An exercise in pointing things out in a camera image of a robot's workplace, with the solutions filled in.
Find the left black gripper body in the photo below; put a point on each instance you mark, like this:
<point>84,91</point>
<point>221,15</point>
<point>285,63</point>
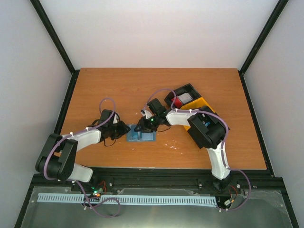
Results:
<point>116,132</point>

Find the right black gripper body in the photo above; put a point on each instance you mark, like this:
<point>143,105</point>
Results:
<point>151,125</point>

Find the blue card holder wallet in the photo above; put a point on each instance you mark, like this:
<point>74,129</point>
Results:
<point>133,136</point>

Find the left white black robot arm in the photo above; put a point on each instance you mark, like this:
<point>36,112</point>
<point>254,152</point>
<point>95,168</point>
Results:
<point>57,158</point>

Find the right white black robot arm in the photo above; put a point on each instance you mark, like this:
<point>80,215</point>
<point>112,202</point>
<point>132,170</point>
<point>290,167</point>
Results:
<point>205,127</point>

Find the white card stack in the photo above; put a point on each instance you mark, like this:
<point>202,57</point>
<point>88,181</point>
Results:
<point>185,98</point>

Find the yellow bin with dark cards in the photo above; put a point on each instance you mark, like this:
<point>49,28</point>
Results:
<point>196,104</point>

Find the black bin with red cards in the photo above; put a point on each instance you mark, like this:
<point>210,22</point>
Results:
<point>188,88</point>

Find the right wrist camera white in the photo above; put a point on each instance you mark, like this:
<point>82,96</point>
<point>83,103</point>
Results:
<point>146,114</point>

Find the light blue slotted cable duct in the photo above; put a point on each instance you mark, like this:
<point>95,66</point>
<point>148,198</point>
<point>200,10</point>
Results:
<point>142,200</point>

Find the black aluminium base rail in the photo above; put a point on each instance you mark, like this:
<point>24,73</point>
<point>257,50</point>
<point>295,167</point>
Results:
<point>198,181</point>

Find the left black frame post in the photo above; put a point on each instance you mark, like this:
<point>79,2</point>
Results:
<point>38,7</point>

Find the black frame post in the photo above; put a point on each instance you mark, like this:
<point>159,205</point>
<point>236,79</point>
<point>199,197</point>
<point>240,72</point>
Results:
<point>275,14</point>
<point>38,7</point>

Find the right black frame post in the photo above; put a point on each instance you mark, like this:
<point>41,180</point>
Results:
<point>275,14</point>

